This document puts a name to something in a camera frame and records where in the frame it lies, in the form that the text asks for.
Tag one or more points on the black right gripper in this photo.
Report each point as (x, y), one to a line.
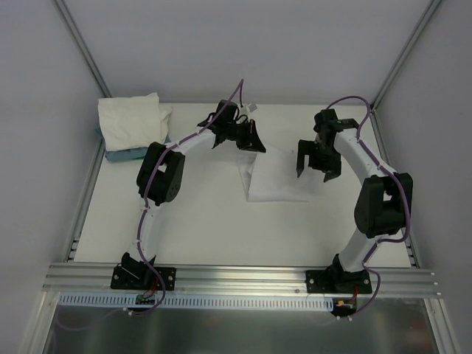
(318, 158)

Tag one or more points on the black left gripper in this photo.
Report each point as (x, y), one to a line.
(243, 135)

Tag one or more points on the white t shirt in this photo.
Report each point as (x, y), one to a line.
(271, 177)
(133, 122)

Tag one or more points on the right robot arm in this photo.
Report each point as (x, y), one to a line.
(381, 211)

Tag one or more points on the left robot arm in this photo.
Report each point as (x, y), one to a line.
(159, 181)

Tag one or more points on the folded white t shirt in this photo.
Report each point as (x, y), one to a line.
(133, 122)

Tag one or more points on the folded blue t shirt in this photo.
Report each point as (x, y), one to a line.
(126, 155)

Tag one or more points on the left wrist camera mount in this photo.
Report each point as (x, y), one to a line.
(248, 109)

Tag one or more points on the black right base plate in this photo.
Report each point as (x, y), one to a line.
(327, 282)

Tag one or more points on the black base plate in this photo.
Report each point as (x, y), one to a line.
(166, 276)
(327, 282)

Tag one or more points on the aluminium front rail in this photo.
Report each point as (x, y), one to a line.
(239, 280)

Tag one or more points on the white slotted cable duct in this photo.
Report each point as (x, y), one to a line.
(194, 301)

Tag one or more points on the left side aluminium rail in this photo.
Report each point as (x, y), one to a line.
(83, 202)

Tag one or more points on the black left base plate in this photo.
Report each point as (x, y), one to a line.
(166, 276)

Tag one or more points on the right aluminium frame post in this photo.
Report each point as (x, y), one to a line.
(415, 35)

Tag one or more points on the aluminium frame post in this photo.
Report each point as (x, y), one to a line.
(78, 40)
(415, 35)

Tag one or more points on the left aluminium frame post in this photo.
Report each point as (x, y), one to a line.
(78, 40)

